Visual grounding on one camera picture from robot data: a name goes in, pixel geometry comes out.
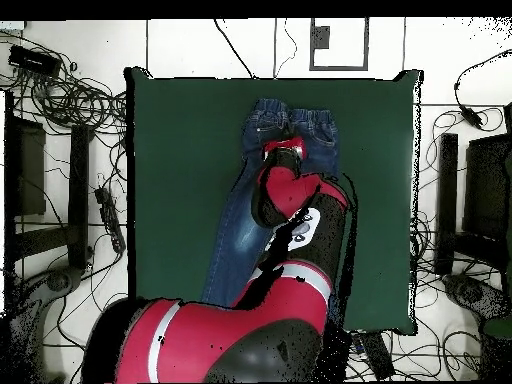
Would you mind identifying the grey stand base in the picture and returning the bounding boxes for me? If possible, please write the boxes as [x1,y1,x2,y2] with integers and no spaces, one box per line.
[7,265,87,383]
[441,273,510,322]

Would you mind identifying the black cable with adapter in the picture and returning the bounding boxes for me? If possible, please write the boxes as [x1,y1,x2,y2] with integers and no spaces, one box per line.
[453,49,512,130]

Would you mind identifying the tangled floor cables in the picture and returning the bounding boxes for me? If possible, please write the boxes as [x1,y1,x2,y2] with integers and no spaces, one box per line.
[347,330,481,382]

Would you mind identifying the dark green tablecloth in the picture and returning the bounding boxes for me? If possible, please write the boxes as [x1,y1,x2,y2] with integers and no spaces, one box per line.
[123,67,425,336]

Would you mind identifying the black electronics box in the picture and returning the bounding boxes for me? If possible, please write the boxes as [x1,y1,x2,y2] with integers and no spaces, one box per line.
[8,44,63,78]

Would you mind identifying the blue denim jeans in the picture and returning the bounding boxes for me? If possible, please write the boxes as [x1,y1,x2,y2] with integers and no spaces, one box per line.
[199,98,341,309]

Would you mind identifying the tangled black cables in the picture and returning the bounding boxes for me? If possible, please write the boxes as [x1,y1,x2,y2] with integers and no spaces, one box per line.
[0,29,129,139]

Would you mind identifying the small dark square box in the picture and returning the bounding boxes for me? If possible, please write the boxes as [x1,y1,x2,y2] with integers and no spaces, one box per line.
[313,25,332,50]

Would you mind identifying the black metal stand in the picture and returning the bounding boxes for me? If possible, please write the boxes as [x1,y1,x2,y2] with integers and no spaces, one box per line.
[435,133,512,277]
[3,90,95,277]

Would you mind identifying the black power strip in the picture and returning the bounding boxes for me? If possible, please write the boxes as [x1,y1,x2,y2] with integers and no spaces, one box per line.
[94,186,127,254]

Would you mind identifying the grey square frame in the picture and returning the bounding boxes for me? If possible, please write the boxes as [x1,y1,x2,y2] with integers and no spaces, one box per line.
[308,17,370,72]

